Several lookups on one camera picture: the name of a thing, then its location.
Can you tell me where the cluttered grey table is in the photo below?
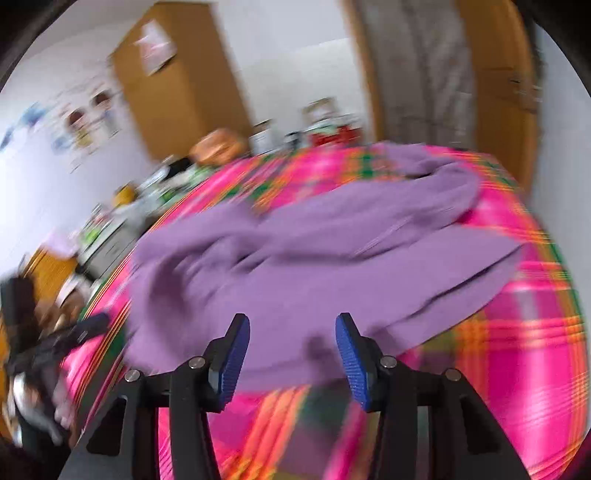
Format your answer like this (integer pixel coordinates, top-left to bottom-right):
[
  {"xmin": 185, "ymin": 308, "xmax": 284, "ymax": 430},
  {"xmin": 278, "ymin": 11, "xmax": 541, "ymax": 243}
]
[{"xmin": 74, "ymin": 157, "xmax": 218, "ymax": 280}]

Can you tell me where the purple fleece sweater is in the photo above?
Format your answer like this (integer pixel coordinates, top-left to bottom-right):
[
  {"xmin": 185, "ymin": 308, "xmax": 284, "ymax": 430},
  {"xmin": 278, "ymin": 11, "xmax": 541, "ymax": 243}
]
[{"xmin": 124, "ymin": 142, "xmax": 525, "ymax": 393}]

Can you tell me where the wooden wardrobe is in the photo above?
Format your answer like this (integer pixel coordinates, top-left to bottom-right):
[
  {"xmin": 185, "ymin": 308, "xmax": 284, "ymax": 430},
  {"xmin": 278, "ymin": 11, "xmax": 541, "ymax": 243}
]
[{"xmin": 111, "ymin": 2, "xmax": 252, "ymax": 162}]

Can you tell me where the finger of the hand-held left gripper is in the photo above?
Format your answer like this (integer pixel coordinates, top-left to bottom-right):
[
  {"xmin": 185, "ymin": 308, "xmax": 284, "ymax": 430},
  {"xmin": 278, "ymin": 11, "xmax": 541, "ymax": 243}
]
[{"xmin": 73, "ymin": 313, "xmax": 112, "ymax": 344}]

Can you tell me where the white plastic bag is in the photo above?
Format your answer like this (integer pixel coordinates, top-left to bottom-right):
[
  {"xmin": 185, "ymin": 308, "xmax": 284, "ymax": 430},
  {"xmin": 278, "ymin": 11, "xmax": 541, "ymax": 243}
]
[{"xmin": 134, "ymin": 21, "xmax": 178, "ymax": 77}]

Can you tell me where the pink plaid blanket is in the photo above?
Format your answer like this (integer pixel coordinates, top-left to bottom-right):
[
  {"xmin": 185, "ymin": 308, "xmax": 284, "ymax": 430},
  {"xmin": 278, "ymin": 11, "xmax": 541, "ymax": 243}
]
[{"xmin": 60, "ymin": 143, "xmax": 587, "ymax": 480}]

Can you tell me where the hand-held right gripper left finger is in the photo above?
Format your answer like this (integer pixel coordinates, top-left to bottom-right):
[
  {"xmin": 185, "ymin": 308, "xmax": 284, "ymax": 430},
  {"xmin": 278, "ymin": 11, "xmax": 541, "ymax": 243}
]
[{"xmin": 59, "ymin": 313, "xmax": 252, "ymax": 480}]

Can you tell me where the white cardboard box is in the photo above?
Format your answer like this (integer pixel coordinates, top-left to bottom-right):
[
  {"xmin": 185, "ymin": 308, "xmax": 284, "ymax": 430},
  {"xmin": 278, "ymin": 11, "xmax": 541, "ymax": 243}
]
[{"xmin": 252, "ymin": 119, "xmax": 279, "ymax": 155}]

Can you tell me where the bag of oranges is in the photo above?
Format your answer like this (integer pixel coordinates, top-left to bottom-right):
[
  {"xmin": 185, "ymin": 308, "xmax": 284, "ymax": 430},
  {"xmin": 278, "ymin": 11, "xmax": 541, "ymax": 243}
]
[{"xmin": 190, "ymin": 128, "xmax": 245, "ymax": 168}]

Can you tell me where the cartoon wall sticker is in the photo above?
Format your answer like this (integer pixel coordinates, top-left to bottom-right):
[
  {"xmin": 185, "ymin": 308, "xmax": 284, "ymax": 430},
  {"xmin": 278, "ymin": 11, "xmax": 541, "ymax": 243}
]
[{"xmin": 0, "ymin": 78, "xmax": 124, "ymax": 174}]

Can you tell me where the red box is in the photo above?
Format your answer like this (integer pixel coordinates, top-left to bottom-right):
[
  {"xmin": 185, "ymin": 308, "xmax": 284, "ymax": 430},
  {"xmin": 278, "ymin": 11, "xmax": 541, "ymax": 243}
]
[{"xmin": 313, "ymin": 124, "xmax": 362, "ymax": 147}]

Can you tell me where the wooden screen door frame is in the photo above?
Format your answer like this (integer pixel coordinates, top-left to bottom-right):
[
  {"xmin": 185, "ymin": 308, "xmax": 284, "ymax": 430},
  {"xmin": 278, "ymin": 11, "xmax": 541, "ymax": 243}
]
[{"xmin": 344, "ymin": 0, "xmax": 476, "ymax": 148}]

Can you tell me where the brown cardboard box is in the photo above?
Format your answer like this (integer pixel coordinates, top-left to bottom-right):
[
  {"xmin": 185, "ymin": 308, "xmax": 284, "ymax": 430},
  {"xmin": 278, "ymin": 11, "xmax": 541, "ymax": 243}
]
[{"xmin": 302, "ymin": 98, "xmax": 343, "ymax": 124}]

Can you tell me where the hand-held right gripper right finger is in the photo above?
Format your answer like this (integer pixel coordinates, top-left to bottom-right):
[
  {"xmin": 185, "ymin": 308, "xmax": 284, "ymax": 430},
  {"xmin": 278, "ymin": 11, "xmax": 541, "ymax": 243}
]
[{"xmin": 335, "ymin": 311, "xmax": 532, "ymax": 480}]

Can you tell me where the wooden bedside cabinet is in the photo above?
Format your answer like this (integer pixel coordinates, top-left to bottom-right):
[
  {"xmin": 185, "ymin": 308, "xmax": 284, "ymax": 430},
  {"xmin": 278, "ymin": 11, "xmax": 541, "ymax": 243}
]
[{"xmin": 23, "ymin": 249, "xmax": 79, "ymax": 303}]

